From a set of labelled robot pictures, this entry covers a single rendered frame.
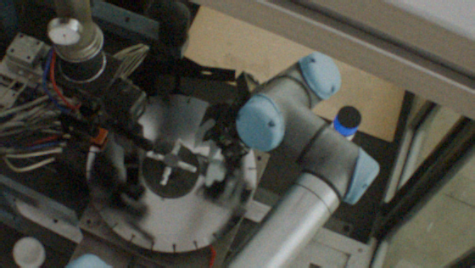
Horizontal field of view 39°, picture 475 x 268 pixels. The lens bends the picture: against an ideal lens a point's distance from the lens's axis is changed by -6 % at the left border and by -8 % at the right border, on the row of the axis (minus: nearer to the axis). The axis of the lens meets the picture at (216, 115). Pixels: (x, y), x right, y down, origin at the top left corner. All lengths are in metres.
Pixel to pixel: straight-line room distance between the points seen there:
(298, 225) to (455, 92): 0.73
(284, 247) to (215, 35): 0.89
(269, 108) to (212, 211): 0.38
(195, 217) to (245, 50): 0.55
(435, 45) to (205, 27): 1.54
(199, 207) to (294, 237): 0.41
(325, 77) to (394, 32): 0.86
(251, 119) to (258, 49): 0.74
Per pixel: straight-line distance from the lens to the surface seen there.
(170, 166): 1.31
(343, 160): 1.01
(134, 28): 1.40
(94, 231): 1.43
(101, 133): 1.38
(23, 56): 1.58
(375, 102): 1.73
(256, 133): 1.02
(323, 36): 0.25
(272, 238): 0.96
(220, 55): 1.72
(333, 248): 1.41
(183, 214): 1.33
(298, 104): 1.04
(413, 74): 0.25
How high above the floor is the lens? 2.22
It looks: 63 degrees down
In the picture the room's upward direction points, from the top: 9 degrees clockwise
